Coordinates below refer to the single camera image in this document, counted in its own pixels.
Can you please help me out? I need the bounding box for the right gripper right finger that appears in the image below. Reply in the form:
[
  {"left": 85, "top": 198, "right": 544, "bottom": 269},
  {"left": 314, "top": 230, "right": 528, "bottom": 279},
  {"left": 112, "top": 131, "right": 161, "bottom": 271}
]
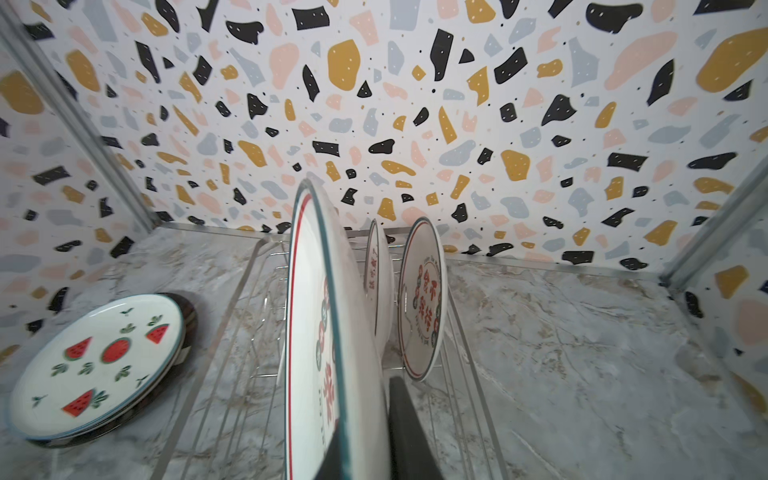
[{"left": 388, "top": 376, "right": 443, "bottom": 480}]

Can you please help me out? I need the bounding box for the metal wire dish rack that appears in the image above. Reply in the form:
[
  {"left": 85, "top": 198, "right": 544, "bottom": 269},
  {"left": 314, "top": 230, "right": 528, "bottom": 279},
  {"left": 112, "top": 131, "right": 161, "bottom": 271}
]
[{"left": 154, "top": 234, "right": 507, "bottom": 479}]

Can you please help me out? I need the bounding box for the orange pattern white plate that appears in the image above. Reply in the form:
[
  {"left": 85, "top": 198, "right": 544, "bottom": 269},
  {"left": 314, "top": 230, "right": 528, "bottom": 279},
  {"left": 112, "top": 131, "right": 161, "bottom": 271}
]
[{"left": 364, "top": 220, "right": 394, "bottom": 359}]

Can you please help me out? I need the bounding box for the dark rimmed cream plate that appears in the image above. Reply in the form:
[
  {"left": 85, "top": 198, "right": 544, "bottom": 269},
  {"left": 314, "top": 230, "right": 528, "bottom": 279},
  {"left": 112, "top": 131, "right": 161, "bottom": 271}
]
[{"left": 23, "top": 292, "right": 199, "bottom": 450}]

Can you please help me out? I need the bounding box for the red pattern white plate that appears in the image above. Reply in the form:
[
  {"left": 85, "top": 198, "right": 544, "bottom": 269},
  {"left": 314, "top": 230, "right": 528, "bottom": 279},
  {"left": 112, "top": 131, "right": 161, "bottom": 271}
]
[{"left": 397, "top": 217, "right": 448, "bottom": 381}]

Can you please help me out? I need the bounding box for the fruit pattern blue-rim plate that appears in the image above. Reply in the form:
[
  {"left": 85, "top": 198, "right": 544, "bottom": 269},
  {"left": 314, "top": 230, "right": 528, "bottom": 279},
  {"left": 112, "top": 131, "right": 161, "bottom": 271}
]
[{"left": 7, "top": 292, "right": 186, "bottom": 442}]

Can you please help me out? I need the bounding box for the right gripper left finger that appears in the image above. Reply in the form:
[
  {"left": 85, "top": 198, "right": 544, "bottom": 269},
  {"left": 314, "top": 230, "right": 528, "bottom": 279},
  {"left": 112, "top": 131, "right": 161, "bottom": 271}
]
[{"left": 314, "top": 446, "right": 341, "bottom": 480}]

